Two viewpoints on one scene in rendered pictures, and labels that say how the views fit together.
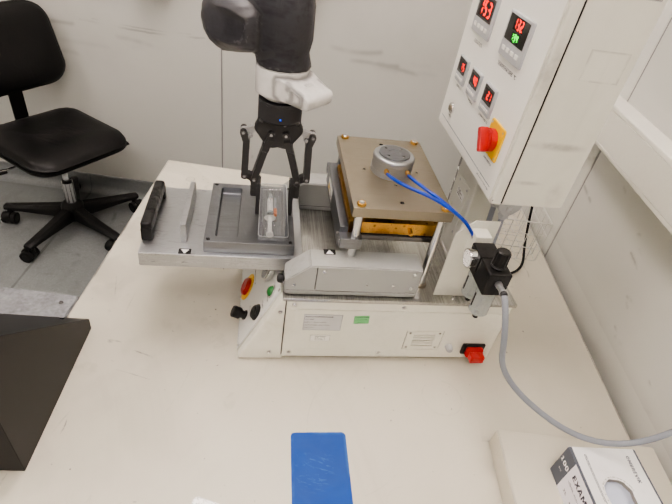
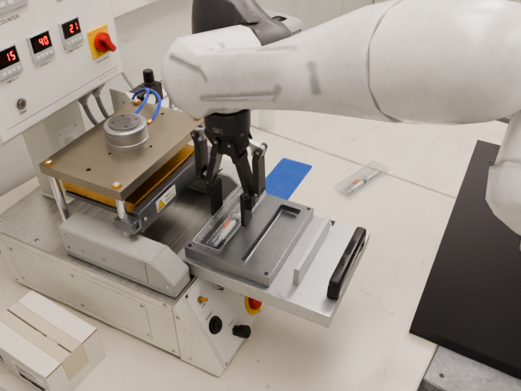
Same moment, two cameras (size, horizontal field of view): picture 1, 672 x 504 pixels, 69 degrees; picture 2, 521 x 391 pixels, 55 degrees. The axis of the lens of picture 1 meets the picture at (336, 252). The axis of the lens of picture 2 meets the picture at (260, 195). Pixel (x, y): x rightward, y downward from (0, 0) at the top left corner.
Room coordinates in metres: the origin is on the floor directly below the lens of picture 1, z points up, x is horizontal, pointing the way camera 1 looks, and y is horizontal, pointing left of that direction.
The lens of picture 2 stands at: (1.31, 0.62, 1.61)
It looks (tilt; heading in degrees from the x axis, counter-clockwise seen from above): 38 degrees down; 219
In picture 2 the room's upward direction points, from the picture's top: straight up
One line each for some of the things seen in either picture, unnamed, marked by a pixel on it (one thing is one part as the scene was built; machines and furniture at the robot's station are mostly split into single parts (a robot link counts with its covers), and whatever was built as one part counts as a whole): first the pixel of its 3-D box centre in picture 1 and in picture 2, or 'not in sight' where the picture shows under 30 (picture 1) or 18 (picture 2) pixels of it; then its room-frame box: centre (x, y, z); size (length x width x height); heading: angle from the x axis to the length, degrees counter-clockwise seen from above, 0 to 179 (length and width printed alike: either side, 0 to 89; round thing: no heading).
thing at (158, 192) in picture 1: (153, 208); (347, 261); (0.74, 0.36, 0.99); 0.15 x 0.02 x 0.04; 12
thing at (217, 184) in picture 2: (290, 197); (216, 197); (0.80, 0.11, 1.04); 0.03 x 0.01 x 0.07; 12
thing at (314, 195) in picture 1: (337, 192); (123, 253); (0.96, 0.02, 0.97); 0.25 x 0.05 x 0.07; 102
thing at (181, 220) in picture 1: (226, 220); (274, 243); (0.77, 0.23, 0.97); 0.30 x 0.22 x 0.08; 102
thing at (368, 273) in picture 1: (348, 273); (206, 174); (0.68, -0.03, 0.97); 0.26 x 0.05 x 0.07; 102
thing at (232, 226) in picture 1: (251, 216); (251, 231); (0.78, 0.18, 0.98); 0.20 x 0.17 x 0.03; 12
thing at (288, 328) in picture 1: (363, 281); (155, 240); (0.82, -0.07, 0.84); 0.53 x 0.37 x 0.17; 102
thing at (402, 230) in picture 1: (386, 192); (134, 157); (0.83, -0.08, 1.07); 0.22 x 0.17 x 0.10; 12
